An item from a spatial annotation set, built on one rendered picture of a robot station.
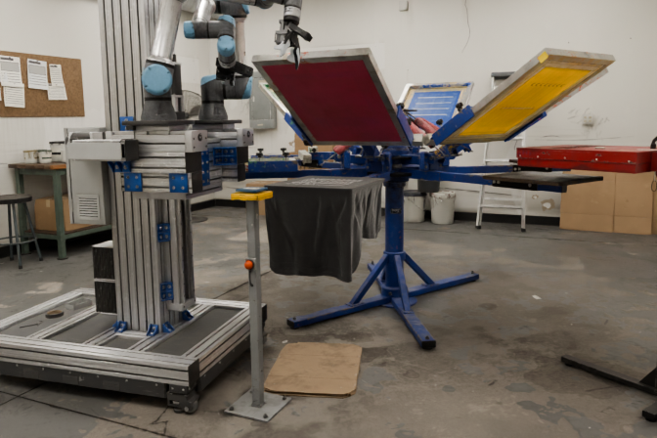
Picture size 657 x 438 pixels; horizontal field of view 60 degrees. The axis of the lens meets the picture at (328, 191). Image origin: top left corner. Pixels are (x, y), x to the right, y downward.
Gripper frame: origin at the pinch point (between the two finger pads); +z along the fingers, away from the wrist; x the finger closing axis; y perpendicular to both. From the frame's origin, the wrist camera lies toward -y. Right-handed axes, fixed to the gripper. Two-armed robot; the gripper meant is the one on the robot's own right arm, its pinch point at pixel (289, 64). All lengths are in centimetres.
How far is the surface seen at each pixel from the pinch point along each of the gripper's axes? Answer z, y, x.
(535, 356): 117, -96, -127
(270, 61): -8.2, 19.0, -14.7
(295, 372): 135, 10, -61
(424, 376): 130, -49, -83
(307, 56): -9.4, -0.1, -14.5
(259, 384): 136, 10, -25
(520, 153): 18, -87, -80
